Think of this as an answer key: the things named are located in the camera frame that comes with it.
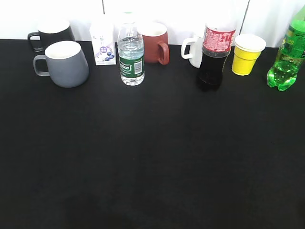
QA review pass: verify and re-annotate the cestbon water bottle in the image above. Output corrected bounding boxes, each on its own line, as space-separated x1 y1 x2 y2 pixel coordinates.
117 12 145 86

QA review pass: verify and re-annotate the cola bottle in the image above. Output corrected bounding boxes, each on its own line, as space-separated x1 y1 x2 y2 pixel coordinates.
197 16 237 91

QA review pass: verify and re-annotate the black mug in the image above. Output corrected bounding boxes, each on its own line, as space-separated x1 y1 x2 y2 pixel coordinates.
27 19 75 52

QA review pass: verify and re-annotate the green soda bottle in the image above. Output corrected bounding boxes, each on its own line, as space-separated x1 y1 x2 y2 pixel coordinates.
267 8 305 91

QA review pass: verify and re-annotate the grey mug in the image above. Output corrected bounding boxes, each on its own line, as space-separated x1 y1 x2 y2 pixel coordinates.
33 41 89 88

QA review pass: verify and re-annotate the blueberry milk carton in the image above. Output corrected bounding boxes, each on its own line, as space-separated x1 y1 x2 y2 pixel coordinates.
89 20 116 66

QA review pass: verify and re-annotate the white mug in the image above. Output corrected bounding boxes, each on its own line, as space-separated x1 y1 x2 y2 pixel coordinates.
181 34 203 69

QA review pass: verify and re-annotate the yellow paper cup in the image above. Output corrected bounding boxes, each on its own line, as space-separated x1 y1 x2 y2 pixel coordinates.
232 34 266 76

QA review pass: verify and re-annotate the red mug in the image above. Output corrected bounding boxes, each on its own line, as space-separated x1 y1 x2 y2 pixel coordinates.
138 22 170 65

